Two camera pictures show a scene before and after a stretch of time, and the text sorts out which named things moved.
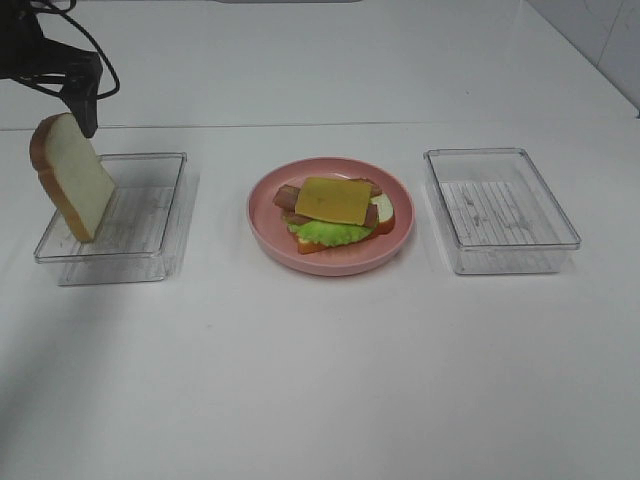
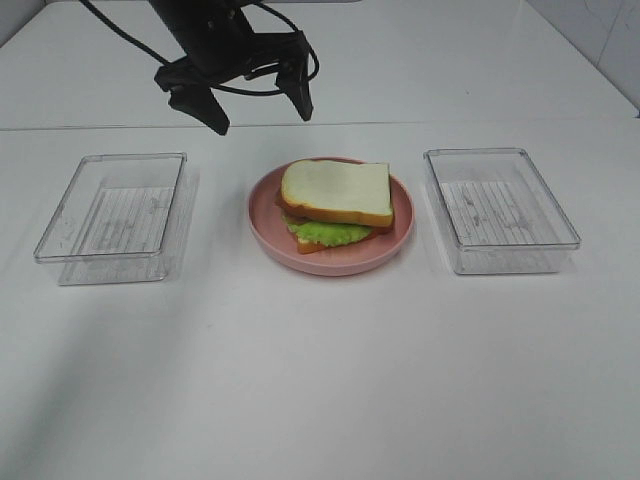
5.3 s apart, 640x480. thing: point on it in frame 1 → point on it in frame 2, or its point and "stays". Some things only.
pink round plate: x=277 y=243 stays
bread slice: x=386 y=220 stays
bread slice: x=73 y=171 → x=350 y=193
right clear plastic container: x=497 y=213 stays
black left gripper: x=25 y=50 → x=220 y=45
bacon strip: x=286 y=197 → x=296 y=214
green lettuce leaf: x=327 y=234 stays
